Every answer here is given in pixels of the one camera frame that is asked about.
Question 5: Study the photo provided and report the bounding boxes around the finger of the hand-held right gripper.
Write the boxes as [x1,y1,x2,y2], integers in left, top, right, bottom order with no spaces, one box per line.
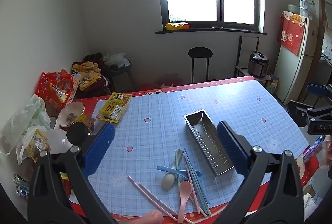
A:
[306,83,332,104]
[288,101,332,127]

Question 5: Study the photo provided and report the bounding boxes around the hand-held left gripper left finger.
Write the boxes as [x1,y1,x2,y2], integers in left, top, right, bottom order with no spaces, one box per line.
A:
[27,123,118,224]

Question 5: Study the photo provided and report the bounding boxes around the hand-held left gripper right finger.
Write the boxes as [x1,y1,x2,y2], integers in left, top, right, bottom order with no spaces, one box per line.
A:
[207,121,304,224]

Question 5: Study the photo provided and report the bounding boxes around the metal utensil tray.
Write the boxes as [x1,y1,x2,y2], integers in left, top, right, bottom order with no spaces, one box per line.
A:
[184,109,236,177]

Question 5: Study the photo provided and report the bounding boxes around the green spoon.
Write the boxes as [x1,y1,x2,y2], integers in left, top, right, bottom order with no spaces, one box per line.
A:
[175,149,185,175]

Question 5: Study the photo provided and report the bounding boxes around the pink spoon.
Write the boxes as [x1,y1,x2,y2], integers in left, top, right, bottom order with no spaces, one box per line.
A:
[177,180,192,223]

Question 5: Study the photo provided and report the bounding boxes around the blue spoon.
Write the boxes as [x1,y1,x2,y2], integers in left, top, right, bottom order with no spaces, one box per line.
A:
[156,165,203,180]

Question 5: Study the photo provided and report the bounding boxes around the white spoon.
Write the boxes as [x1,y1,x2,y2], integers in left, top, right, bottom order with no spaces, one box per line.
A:
[161,149,182,189]

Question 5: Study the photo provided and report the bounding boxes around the person's right hand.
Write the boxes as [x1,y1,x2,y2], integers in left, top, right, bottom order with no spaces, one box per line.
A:
[322,135,332,170]

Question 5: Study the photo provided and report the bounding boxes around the person's left hand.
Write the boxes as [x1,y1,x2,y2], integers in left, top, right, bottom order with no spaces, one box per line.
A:
[124,210,164,224]

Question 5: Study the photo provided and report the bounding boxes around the colorful candy tube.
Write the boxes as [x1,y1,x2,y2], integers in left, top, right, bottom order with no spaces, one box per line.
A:
[302,135,326,163]

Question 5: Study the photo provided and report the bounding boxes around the white refrigerator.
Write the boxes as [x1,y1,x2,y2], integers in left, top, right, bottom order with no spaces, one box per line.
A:
[273,11,319,105]

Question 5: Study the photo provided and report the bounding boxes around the green printed bag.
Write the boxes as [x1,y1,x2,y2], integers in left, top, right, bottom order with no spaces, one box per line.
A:
[259,76,280,95]

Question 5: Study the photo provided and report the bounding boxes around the white mug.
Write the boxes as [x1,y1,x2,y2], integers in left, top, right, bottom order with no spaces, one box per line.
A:
[45,129,73,155]

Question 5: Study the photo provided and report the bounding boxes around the yellow label food tray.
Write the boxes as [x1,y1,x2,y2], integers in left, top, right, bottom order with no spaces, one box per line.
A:
[99,92,133,123]

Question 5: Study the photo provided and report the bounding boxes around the pink rim bowl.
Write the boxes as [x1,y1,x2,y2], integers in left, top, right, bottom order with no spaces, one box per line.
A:
[57,101,85,128]

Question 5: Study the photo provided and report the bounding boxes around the red patterned tablecloth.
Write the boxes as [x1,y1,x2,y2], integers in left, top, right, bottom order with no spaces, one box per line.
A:
[61,76,321,224]

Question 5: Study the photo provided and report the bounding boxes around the blue plaid table mat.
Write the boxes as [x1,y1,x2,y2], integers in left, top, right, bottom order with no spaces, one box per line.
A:
[69,80,310,224]

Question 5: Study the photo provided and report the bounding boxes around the silver rice cooker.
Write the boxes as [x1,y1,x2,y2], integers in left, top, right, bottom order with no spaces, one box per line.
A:
[247,52,270,78]

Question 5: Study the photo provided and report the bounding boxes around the red printed cloth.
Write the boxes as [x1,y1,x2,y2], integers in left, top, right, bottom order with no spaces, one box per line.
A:
[278,12,306,56]

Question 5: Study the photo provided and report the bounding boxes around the clear bag of snacks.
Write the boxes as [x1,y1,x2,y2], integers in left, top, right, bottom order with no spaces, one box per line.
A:
[18,126,50,165]

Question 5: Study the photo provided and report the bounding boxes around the red snack bag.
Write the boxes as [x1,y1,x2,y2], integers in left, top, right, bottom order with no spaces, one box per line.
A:
[37,69,79,111]

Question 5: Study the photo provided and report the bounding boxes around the pile of yellow packets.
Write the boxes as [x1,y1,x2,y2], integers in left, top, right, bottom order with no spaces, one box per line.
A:
[72,61,103,91]

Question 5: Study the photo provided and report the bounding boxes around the black metal rack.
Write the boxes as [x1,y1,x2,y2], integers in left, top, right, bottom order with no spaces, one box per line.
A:
[234,35,260,78]

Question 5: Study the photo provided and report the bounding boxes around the white plastic bag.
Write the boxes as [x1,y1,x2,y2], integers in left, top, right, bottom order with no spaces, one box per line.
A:
[1,94,51,156]

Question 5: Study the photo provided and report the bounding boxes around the clear storage jar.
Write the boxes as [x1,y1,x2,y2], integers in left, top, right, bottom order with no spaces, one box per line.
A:
[287,0,316,17]

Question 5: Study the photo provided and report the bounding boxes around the crumpled clear plastic bag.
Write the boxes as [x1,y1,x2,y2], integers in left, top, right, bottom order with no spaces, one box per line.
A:
[103,53,132,69]

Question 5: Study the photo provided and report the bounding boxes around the black round stool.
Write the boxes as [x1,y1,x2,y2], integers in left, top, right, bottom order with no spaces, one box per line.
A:
[188,47,213,83]

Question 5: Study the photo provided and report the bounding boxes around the yellow snack bag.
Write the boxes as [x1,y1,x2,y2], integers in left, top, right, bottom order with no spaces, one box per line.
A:
[165,22,191,31]

